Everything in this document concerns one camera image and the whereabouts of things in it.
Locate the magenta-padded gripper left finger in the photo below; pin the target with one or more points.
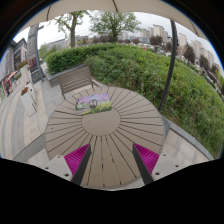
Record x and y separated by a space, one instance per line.
77 158

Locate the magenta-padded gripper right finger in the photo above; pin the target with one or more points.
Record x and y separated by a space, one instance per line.
146 159

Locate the transparent grey computer mouse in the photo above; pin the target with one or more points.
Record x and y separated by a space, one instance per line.
94 101

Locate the flower print mouse pad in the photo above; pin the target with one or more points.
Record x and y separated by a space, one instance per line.
105 101

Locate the white planter with flowers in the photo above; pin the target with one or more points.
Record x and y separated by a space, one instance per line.
24 71
28 101

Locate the brown slatted patio chair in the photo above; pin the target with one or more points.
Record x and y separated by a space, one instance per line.
76 79

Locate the trimmed green hedge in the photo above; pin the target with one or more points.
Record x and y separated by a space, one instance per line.
143 76

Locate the curved black parasol pole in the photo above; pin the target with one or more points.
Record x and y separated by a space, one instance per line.
170 73

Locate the tall grey sign pillar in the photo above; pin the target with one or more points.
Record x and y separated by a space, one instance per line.
33 50

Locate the distant apartment buildings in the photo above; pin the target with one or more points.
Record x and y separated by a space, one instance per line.
196 50

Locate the thin-crowned tree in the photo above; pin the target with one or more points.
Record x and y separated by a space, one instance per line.
72 31

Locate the round-crowned green tree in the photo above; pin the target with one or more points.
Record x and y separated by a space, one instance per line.
115 23

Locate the beige parasol canopy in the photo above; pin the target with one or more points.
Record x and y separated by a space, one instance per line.
133 6

